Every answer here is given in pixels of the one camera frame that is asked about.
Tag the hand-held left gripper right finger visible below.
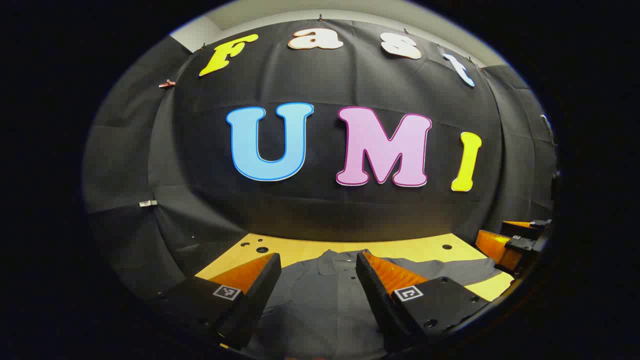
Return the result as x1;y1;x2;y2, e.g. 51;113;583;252
356;251;491;353

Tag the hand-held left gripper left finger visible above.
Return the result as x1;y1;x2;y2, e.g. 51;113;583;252
150;252;282;351

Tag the grey polo shirt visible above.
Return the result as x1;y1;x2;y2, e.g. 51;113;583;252
240;249;503;358

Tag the black backdrop cloth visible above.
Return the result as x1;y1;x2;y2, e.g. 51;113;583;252
82;19;558;301

